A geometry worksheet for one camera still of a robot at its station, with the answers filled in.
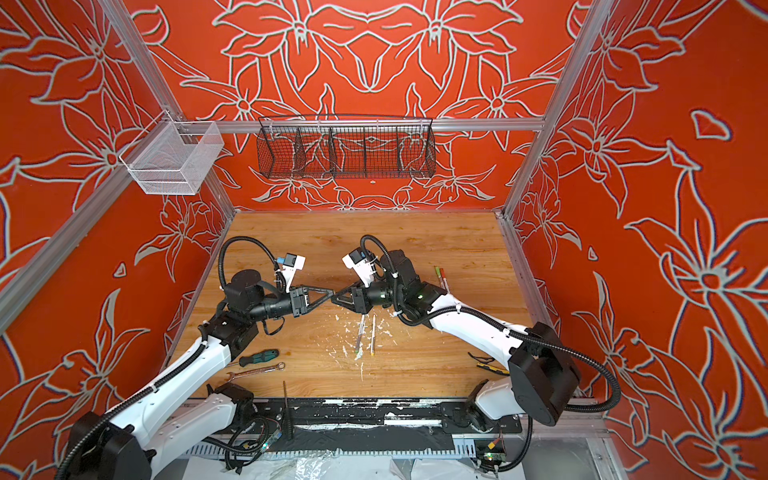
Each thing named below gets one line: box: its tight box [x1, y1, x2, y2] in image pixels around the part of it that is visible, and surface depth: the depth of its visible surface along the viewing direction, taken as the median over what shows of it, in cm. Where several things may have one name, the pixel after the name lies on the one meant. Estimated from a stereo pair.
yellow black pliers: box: [468, 352, 511, 376], surface depth 81 cm
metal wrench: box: [226, 362, 286, 383], surface depth 82 cm
